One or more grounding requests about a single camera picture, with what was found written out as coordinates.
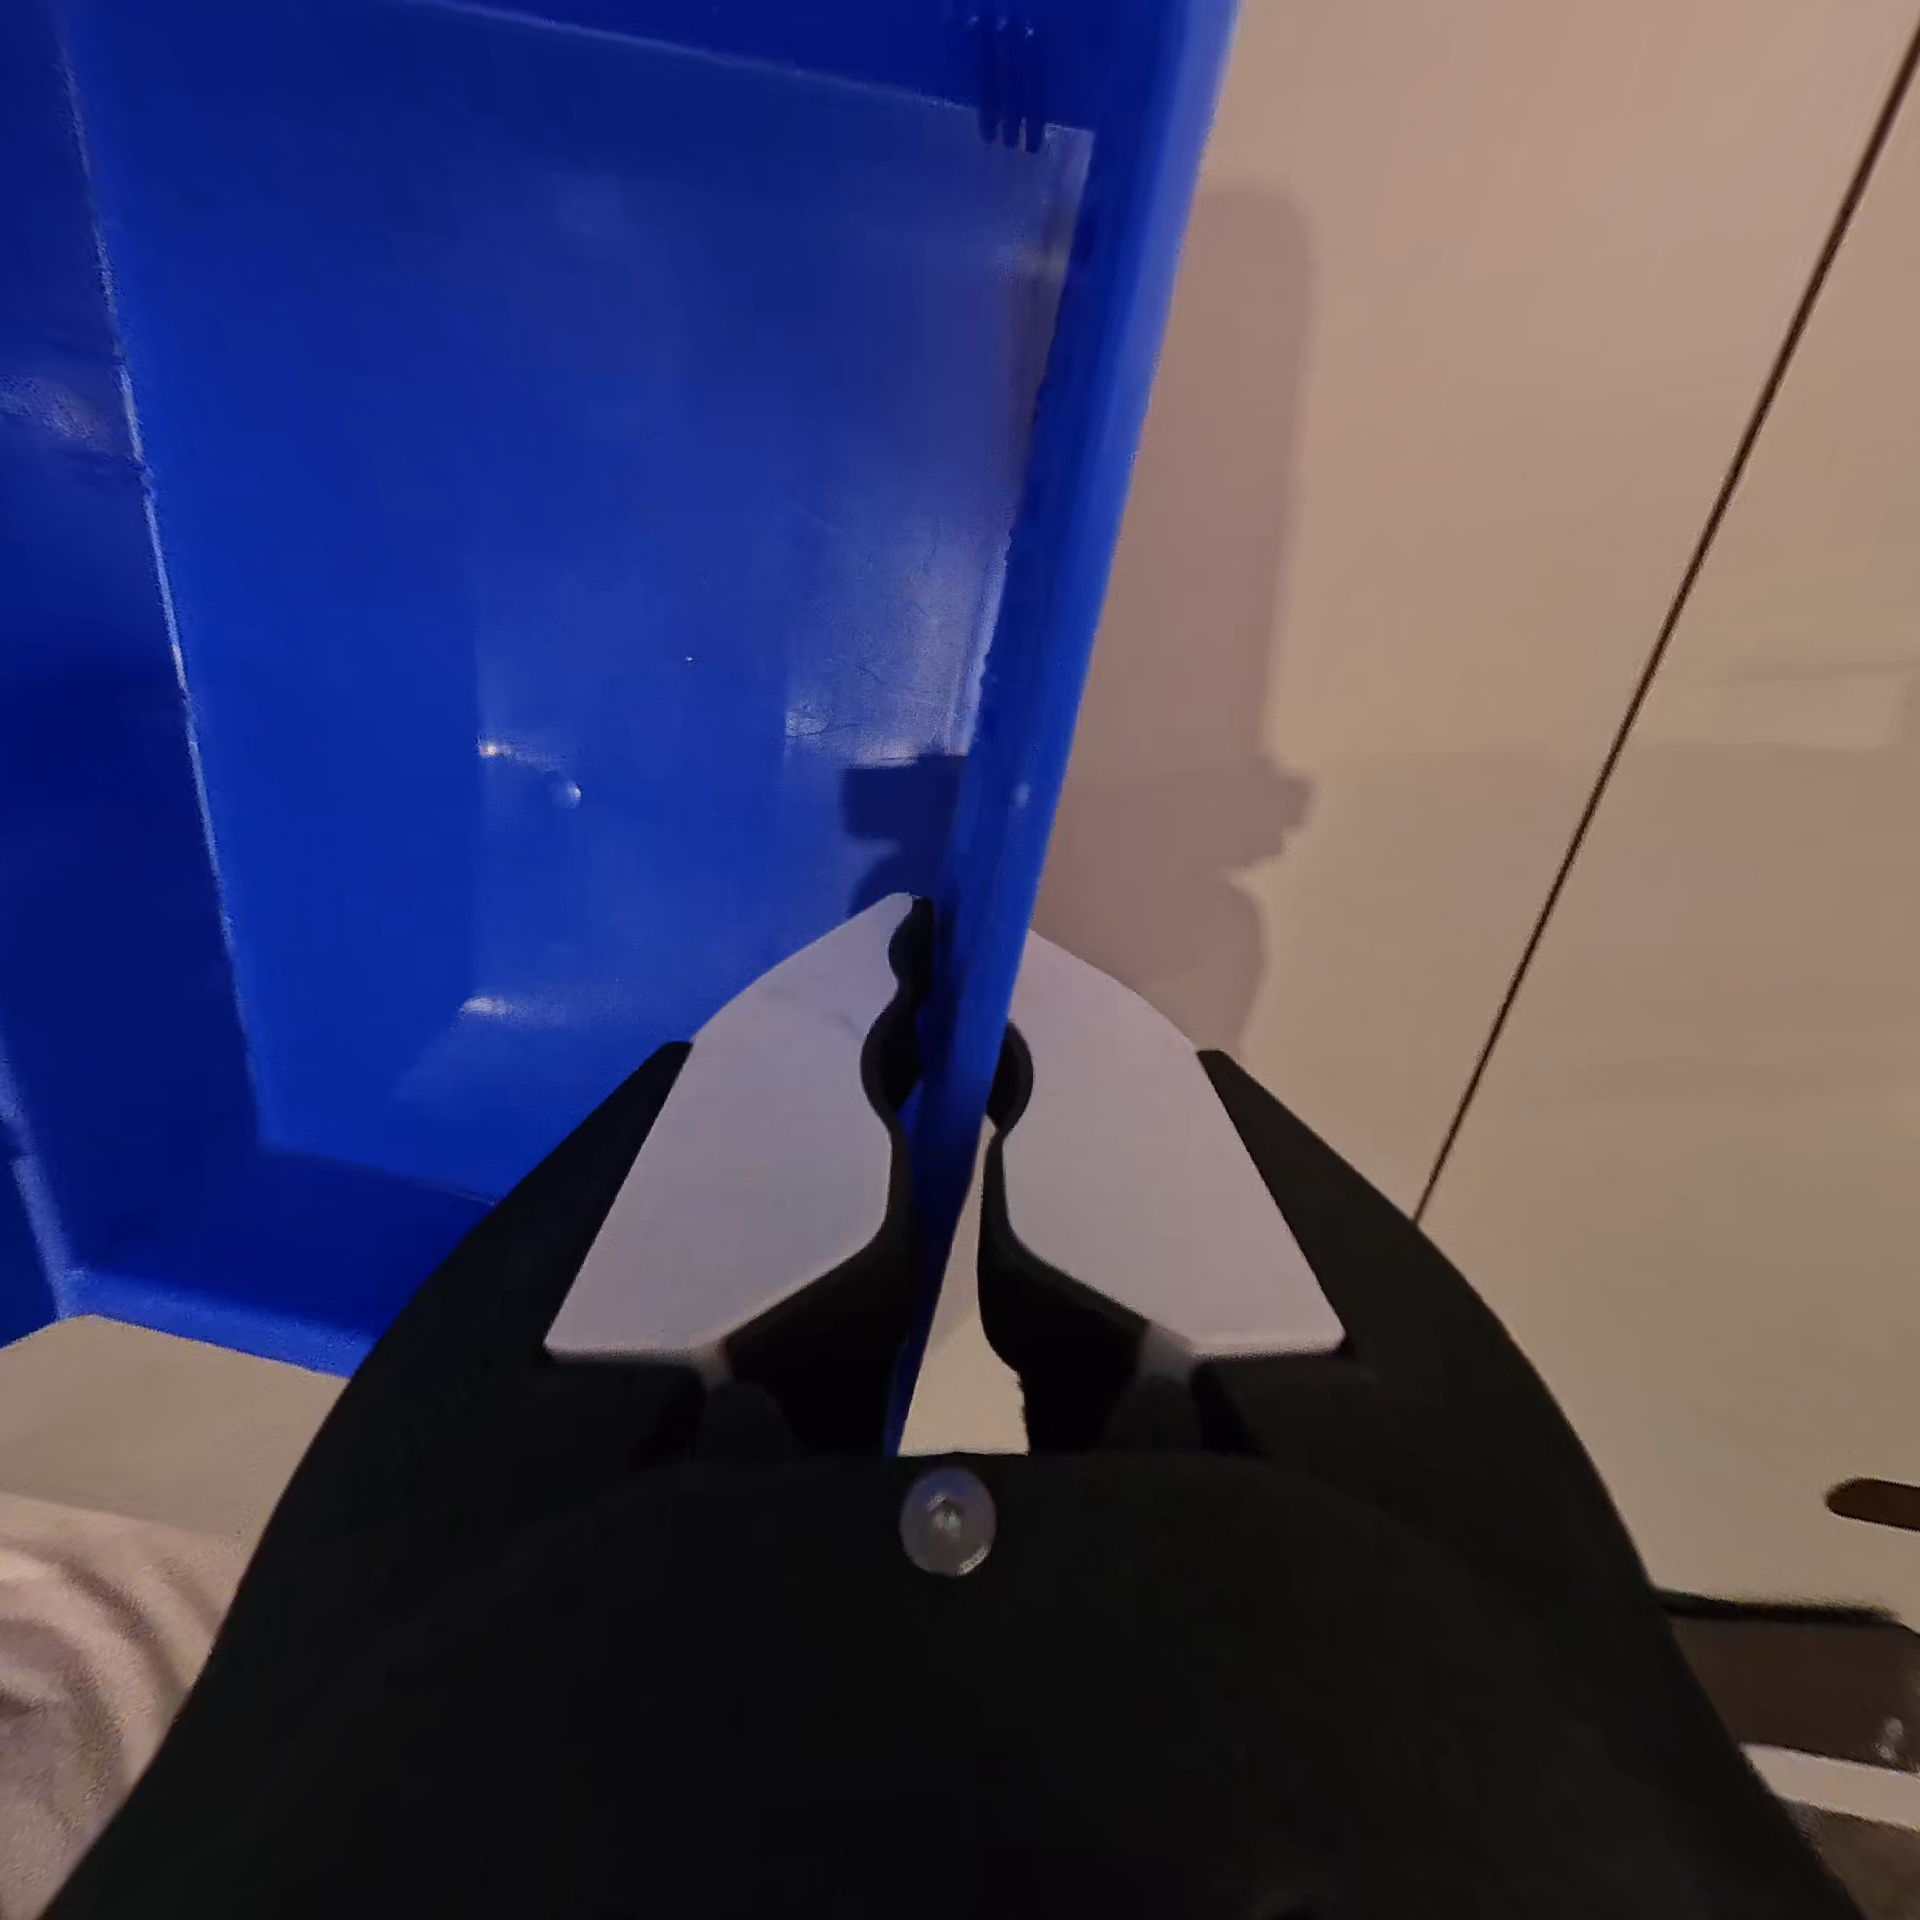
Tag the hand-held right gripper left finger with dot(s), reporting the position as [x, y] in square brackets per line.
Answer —
[735, 1171]

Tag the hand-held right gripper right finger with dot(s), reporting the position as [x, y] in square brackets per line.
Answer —
[1171, 1186]

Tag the blue plastic bin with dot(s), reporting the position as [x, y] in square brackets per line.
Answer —
[525, 525]

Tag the grey desk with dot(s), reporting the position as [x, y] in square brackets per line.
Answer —
[1501, 600]

